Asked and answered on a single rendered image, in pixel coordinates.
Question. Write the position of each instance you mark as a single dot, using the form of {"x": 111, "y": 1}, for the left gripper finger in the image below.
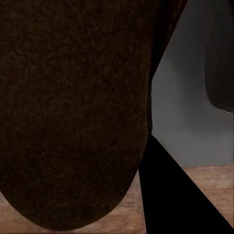
{"x": 172, "y": 202}

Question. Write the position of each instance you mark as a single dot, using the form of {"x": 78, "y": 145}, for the sandal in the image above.
{"x": 219, "y": 59}
{"x": 75, "y": 102}

